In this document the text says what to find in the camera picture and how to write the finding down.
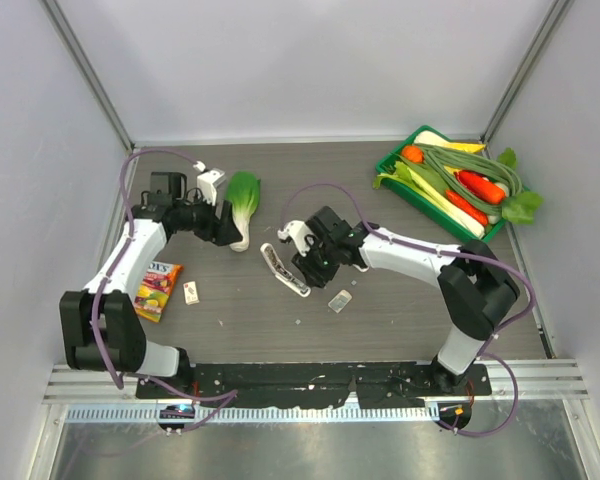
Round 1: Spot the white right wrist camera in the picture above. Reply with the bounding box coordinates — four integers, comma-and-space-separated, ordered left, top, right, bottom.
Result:
277, 220, 314, 256

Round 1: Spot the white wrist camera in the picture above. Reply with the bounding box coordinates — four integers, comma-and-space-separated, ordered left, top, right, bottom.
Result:
277, 220, 314, 256
193, 161, 226, 206

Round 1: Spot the red chili pepper toy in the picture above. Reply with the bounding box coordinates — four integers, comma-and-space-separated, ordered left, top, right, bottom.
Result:
445, 189, 489, 227

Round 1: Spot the pale green leek toy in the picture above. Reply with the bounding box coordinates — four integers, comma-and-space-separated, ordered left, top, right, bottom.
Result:
373, 160, 487, 241

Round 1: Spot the white radish toy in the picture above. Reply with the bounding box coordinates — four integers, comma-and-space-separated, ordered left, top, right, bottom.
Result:
413, 130, 451, 148

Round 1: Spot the green long beans bundle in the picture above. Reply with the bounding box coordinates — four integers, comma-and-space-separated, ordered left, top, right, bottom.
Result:
416, 144, 530, 223

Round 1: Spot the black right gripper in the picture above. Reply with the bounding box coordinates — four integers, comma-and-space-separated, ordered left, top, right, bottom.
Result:
291, 237, 340, 289

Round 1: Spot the perforated cable duct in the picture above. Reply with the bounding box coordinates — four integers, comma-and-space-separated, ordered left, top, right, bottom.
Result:
65, 401, 439, 424

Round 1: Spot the orange pumpkin toy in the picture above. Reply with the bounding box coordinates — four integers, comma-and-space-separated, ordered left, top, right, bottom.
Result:
400, 145, 424, 164

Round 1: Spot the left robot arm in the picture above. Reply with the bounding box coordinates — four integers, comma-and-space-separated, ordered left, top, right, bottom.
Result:
59, 169, 242, 399

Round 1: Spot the orange carrot toy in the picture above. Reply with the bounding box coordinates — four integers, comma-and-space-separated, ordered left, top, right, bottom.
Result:
456, 170, 506, 205

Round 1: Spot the yellow corn toy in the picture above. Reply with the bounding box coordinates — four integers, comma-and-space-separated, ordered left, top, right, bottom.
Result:
444, 142, 485, 154

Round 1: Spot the green lettuce leaf toy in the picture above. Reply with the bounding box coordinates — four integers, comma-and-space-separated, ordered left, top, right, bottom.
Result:
496, 148, 544, 225

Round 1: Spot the green bok choy toy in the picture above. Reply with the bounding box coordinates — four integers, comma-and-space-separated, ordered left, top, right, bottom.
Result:
225, 171, 260, 252

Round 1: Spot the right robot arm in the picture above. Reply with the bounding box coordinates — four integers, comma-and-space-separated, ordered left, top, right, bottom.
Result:
278, 206, 520, 395

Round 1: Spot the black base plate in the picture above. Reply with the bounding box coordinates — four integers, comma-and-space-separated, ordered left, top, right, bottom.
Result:
136, 361, 492, 410

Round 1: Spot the colourful snack packet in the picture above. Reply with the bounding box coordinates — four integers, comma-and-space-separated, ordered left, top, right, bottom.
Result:
133, 261, 183, 323

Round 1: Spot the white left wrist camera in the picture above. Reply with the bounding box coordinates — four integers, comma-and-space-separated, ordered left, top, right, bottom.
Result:
193, 161, 226, 206

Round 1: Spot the staples box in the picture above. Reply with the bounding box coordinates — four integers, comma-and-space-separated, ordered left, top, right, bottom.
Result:
183, 281, 200, 305

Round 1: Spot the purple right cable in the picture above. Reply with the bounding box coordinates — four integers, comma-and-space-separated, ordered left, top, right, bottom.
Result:
281, 182, 537, 438

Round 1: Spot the staples tray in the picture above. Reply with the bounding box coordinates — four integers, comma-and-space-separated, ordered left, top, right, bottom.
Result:
328, 290, 352, 314

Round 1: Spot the white stapler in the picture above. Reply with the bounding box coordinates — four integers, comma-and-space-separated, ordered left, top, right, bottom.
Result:
260, 243, 311, 298

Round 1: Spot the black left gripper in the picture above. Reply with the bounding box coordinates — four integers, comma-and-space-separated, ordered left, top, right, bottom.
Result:
173, 190, 242, 246

